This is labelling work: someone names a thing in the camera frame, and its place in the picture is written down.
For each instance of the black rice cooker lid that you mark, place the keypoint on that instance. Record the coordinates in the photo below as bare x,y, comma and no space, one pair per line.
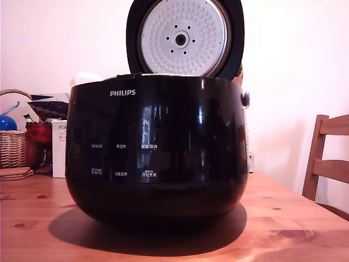
163,30

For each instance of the tan woven hat dark band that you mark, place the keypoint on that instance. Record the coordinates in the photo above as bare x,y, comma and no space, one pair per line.
239,75

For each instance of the blue glass ornament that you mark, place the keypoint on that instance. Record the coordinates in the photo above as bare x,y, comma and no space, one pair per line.
7,122

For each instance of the black Philips rice cooker body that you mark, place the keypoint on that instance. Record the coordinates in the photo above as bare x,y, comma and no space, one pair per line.
163,131

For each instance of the dotted dark patterned bag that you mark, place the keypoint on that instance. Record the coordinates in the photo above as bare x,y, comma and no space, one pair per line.
51,107

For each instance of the white printed carton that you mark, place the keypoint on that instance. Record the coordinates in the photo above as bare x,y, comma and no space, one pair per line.
58,158

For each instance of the small white box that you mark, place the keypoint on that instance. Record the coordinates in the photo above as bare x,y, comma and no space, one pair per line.
251,163

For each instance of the stack of cork coasters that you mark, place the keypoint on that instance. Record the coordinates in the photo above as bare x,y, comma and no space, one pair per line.
16,174

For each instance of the woven wicker basket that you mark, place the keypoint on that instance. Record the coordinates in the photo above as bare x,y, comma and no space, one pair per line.
13,148

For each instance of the green black packet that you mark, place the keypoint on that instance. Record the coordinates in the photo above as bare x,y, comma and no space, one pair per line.
27,118

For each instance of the white paper bag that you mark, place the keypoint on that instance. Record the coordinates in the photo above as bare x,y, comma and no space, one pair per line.
87,76

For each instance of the wooden chair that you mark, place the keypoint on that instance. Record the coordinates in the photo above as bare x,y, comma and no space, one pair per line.
313,163

